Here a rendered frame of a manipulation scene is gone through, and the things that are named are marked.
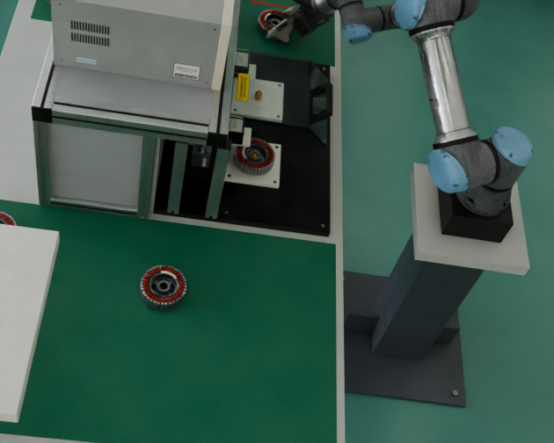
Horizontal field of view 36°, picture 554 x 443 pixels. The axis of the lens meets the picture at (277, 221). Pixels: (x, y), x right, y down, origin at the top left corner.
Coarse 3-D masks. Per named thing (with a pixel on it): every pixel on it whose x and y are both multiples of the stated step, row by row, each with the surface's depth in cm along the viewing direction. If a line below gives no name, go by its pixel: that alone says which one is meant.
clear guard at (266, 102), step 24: (240, 72) 214; (264, 72) 215; (288, 72) 217; (312, 72) 219; (264, 96) 210; (288, 96) 212; (312, 96) 214; (264, 120) 206; (288, 120) 207; (312, 120) 210
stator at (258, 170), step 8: (256, 144) 234; (264, 144) 234; (240, 152) 231; (256, 152) 233; (264, 152) 234; (272, 152) 233; (240, 160) 230; (248, 160) 230; (256, 160) 232; (264, 160) 231; (272, 160) 231; (240, 168) 231; (248, 168) 229; (256, 168) 229; (264, 168) 230
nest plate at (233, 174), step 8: (272, 144) 239; (232, 152) 235; (248, 152) 236; (280, 152) 238; (232, 160) 234; (280, 160) 237; (232, 168) 232; (272, 168) 234; (232, 176) 230; (240, 176) 231; (248, 176) 231; (256, 176) 232; (264, 176) 232; (272, 176) 233; (248, 184) 231; (256, 184) 231; (264, 184) 231; (272, 184) 231
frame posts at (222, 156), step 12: (180, 144) 200; (228, 144) 201; (180, 156) 204; (216, 156) 203; (228, 156) 202; (180, 168) 206; (216, 168) 206; (180, 180) 210; (216, 180) 211; (180, 192) 214; (216, 192) 215; (168, 204) 218; (216, 204) 217; (216, 216) 222
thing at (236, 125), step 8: (232, 120) 223; (240, 120) 224; (232, 128) 222; (240, 128) 222; (248, 128) 228; (232, 136) 222; (240, 136) 222; (248, 136) 226; (232, 144) 225; (240, 144) 224; (248, 144) 225
